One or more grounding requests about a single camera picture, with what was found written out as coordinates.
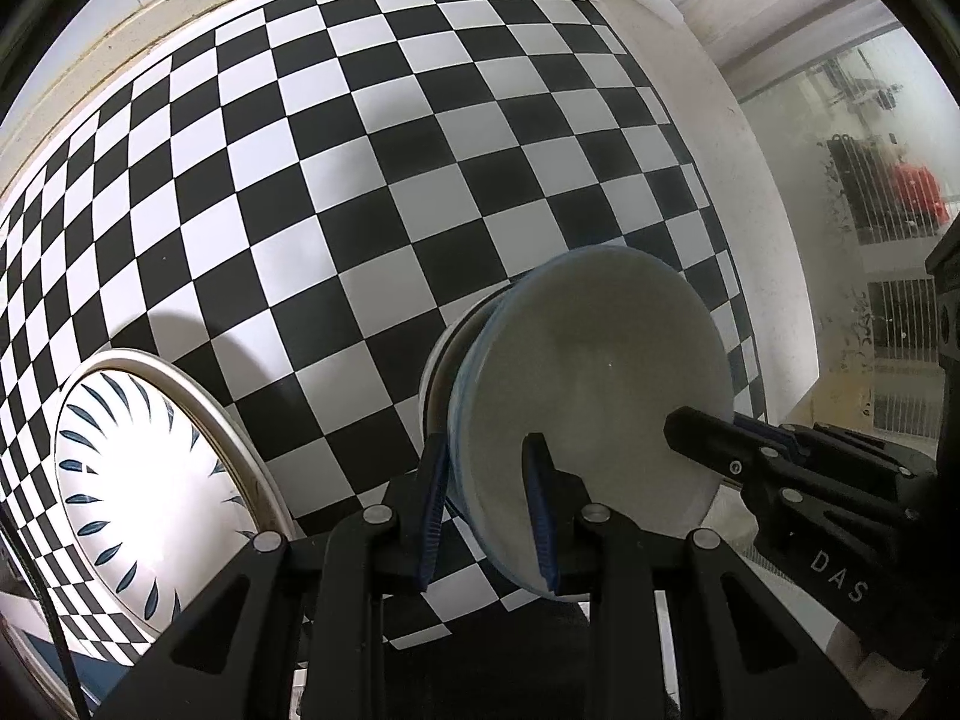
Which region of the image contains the white plate small floral mark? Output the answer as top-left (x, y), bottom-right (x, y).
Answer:
top-left (55, 348), bottom-right (301, 539)

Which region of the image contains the white plate blue leaf pattern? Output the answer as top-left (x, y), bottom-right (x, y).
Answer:
top-left (52, 367), bottom-right (257, 635)

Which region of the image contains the black white checkered mat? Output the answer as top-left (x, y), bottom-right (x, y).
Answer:
top-left (2, 0), bottom-right (765, 665)

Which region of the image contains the frosted glass sliding door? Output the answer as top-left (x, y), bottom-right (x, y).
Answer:
top-left (726, 0), bottom-right (958, 449)

